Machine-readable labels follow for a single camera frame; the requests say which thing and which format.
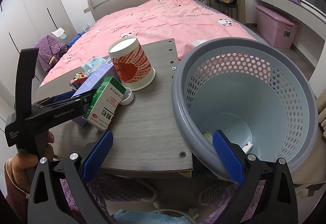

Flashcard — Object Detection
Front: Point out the red snack wrapper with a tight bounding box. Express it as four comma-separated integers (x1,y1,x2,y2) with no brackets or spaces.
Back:
70,72,88,89

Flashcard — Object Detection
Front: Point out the light blue wet wipes pack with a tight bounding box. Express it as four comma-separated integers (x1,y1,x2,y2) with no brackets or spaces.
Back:
81,57,106,76

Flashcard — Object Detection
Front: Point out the green white medicine box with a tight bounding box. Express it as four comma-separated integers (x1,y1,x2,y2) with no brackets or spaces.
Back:
83,77,126,131

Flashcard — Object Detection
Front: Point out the lavender box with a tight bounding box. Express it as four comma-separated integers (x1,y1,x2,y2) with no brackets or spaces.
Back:
72,57,121,131

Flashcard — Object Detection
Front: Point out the small white bottle cap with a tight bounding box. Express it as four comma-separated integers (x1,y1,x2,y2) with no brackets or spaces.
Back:
119,88,134,105

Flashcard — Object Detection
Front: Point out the red white paper cup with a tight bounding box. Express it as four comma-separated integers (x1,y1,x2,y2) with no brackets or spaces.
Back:
108,36,156,92

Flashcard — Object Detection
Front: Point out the grey perforated trash basket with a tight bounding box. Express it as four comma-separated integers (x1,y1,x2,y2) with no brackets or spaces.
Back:
172,38,318,180

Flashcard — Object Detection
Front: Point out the person's left hand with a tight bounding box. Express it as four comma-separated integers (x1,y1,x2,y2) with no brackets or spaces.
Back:
3,131,55,199

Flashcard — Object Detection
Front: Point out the purple fuzzy garment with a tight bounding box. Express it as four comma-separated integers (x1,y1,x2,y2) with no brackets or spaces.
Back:
34,35,68,72

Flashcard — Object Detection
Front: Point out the white folded cloth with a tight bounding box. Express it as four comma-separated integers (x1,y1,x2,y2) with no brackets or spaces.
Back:
51,28,67,40

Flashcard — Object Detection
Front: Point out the white wardrobe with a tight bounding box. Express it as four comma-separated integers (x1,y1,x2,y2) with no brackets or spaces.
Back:
1,0,76,119

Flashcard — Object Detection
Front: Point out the crumpled tissue in basket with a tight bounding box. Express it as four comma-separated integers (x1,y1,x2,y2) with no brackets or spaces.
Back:
203,132,213,145

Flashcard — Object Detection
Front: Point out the beige curtain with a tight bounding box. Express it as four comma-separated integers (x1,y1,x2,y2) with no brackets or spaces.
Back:
316,89,326,138

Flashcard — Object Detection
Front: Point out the pink cartoon duvet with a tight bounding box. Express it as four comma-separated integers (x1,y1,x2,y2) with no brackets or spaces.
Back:
42,0,252,85

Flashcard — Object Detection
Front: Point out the pink plastic storage box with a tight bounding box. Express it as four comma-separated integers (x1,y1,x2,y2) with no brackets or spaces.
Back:
256,5,298,49

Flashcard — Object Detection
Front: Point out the dark chair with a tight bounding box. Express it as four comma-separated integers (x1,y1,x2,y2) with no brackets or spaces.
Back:
203,0,246,23

